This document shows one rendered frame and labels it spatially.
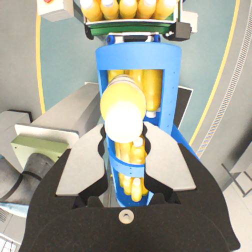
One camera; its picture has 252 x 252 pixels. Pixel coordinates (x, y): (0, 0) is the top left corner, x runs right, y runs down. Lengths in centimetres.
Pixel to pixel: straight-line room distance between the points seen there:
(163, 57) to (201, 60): 154
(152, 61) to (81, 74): 137
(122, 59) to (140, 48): 5
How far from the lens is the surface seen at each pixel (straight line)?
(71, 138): 52
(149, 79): 41
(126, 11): 52
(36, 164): 55
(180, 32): 60
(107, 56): 34
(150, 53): 31
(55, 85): 180
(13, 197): 49
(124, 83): 16
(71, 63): 166
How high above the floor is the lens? 153
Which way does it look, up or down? 61 degrees down
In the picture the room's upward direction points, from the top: 177 degrees clockwise
